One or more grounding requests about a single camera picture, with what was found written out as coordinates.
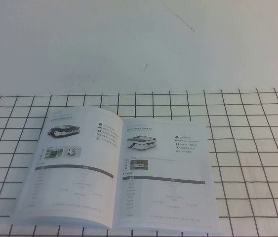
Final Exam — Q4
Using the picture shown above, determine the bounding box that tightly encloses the white black-grid table mat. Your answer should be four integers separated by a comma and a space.
0, 87, 278, 237

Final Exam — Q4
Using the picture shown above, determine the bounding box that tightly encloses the white product catalogue book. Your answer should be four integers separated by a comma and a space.
9, 106, 222, 236

